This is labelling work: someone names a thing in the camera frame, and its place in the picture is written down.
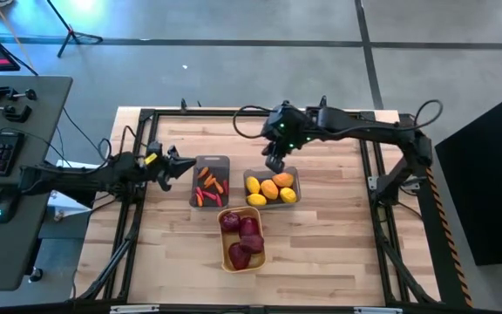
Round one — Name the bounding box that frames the black screw clamp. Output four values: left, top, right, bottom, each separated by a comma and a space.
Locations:
0, 85, 37, 106
0, 100, 33, 124

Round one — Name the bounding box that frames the dark grey plastic basket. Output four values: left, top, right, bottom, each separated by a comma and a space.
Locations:
242, 165, 302, 209
188, 154, 231, 208

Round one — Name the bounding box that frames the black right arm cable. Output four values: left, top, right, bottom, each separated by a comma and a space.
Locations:
315, 99, 444, 139

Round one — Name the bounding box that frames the dark red apple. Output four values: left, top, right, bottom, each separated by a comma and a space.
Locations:
239, 216, 261, 238
239, 234, 266, 255
227, 242, 252, 270
220, 212, 241, 233

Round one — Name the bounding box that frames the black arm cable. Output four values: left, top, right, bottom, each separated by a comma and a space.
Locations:
97, 125, 147, 165
315, 99, 444, 139

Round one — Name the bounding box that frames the black desk cable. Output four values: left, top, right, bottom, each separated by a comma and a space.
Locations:
57, 106, 112, 169

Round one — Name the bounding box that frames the thin tan rod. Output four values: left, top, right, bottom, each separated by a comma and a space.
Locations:
0, 0, 38, 76

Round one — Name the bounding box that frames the black floor mat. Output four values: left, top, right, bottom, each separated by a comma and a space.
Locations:
433, 83, 502, 267

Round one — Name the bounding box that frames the yellow plastic basket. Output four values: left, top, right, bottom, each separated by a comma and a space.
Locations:
216, 206, 268, 274

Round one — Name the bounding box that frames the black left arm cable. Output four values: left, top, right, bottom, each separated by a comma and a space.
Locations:
97, 125, 147, 165

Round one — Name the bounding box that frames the black computer mouse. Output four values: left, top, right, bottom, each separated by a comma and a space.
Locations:
0, 185, 22, 225

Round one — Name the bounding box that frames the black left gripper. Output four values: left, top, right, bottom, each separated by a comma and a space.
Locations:
144, 141, 197, 193

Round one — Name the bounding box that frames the black aluminium table frame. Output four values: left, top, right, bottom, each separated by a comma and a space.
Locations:
72, 95, 442, 306

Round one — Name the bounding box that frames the white paper sheet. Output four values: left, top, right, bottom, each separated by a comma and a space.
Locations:
46, 191, 93, 222

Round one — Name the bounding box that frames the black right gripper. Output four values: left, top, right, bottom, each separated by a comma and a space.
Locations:
260, 100, 317, 174

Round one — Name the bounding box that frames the grey desk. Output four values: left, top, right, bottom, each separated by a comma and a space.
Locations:
0, 74, 74, 292

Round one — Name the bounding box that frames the white table bracket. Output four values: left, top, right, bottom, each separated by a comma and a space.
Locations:
109, 304, 160, 314
353, 306, 404, 314

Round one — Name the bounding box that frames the black tripod stand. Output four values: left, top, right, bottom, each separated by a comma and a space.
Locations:
44, 0, 104, 59

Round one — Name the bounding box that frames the orange citrus fruit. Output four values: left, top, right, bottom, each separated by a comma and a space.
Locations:
271, 172, 295, 188
260, 179, 280, 201

